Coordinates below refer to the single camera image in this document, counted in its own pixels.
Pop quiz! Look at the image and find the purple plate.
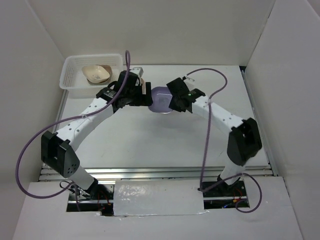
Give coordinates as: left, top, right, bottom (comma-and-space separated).
148, 86, 173, 114

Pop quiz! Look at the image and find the brown plate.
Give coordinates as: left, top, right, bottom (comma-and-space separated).
86, 65, 112, 85
140, 78, 146, 95

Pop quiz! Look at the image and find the cream plate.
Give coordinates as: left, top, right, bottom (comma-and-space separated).
81, 65, 113, 84

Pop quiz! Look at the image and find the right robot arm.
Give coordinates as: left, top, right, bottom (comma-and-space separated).
166, 78, 262, 196

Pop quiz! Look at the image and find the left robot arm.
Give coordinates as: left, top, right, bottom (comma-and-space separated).
41, 67, 153, 200

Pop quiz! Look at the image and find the white plastic bin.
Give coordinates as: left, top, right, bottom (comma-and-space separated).
59, 53, 123, 99

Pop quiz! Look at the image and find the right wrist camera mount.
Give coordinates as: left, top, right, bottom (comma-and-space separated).
183, 75, 196, 83

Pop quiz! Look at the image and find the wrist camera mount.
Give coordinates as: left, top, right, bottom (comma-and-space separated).
183, 75, 196, 83
130, 67, 144, 78

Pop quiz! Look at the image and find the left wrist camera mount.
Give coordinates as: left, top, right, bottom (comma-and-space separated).
130, 67, 144, 78

